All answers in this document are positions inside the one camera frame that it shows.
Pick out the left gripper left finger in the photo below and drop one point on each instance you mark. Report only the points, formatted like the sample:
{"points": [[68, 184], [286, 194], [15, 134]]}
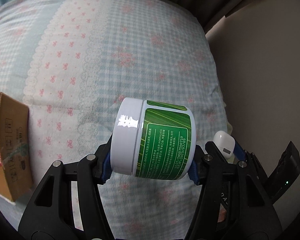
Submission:
{"points": [[49, 213]]}

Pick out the green label cream jar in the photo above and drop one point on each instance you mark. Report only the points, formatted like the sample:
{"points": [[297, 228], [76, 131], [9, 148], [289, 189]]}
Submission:
{"points": [[153, 140]]}

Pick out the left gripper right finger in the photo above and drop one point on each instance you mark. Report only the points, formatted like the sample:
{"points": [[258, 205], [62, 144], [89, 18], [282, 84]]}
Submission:
{"points": [[222, 228]]}

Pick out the cardboard box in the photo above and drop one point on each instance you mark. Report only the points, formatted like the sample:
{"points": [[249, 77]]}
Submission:
{"points": [[15, 172]]}

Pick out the white earbuds case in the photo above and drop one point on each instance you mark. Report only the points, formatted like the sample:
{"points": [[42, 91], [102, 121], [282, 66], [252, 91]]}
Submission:
{"points": [[225, 143]]}

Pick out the checkered floral bed sheet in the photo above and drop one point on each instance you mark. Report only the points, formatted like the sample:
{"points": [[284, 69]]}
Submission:
{"points": [[74, 61]]}

